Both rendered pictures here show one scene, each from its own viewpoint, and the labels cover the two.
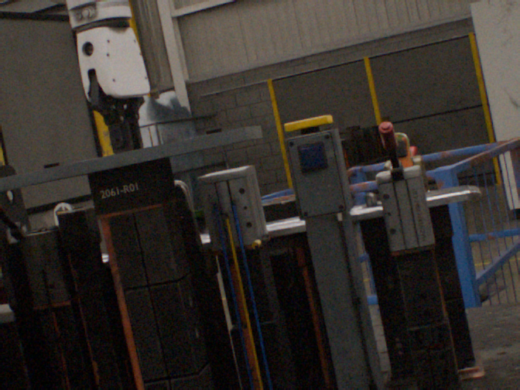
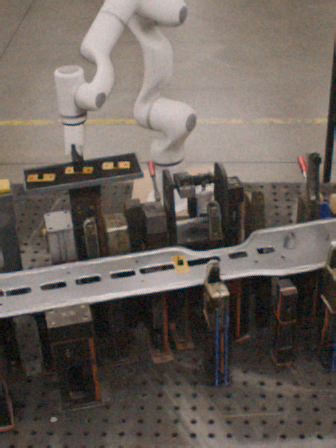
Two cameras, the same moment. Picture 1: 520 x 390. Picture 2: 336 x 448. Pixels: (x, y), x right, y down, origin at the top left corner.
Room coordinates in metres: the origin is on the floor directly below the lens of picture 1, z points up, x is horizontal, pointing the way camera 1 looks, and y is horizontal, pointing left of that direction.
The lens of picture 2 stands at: (3.48, -0.35, 2.41)
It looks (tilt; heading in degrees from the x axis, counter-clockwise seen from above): 35 degrees down; 158
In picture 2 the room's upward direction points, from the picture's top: 2 degrees counter-clockwise
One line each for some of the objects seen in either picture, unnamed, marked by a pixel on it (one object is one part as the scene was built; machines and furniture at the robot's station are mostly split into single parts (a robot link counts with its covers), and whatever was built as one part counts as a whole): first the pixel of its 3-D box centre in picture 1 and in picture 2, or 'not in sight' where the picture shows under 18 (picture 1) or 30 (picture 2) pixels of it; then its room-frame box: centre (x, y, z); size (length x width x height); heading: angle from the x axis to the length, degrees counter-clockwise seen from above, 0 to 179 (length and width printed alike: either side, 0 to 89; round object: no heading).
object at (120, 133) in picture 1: (114, 129); not in sight; (1.39, 0.18, 1.20); 0.03 x 0.03 x 0.07; 64
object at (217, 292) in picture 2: not in sight; (216, 331); (1.97, 0.37, 0.87); 0.12 x 0.09 x 0.35; 170
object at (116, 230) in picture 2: not in sight; (119, 271); (1.61, 0.21, 0.89); 0.13 x 0.11 x 0.38; 170
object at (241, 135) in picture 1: (127, 159); (82, 173); (1.42, 0.17, 1.16); 0.37 x 0.14 x 0.02; 80
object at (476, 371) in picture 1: (448, 285); not in sight; (1.69, -0.28, 0.84); 0.18 x 0.06 x 0.29; 170
